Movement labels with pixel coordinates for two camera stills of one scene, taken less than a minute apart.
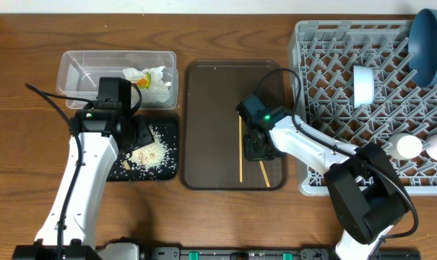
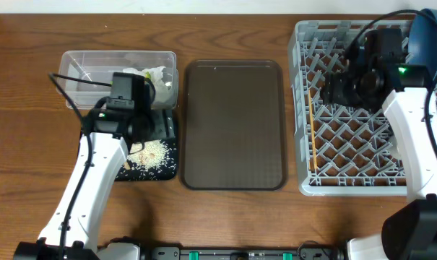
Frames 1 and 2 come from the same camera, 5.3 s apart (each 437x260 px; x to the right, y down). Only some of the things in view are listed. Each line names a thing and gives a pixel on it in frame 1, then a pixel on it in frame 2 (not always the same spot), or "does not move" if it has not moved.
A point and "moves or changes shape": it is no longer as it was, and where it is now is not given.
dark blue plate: [428, 47] does not move
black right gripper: [251, 154] to [333, 90]
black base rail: [269, 253] does not move
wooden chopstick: [264, 173] moves or changes shape
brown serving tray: [213, 128] does not move
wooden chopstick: [240, 136] moves or changes shape
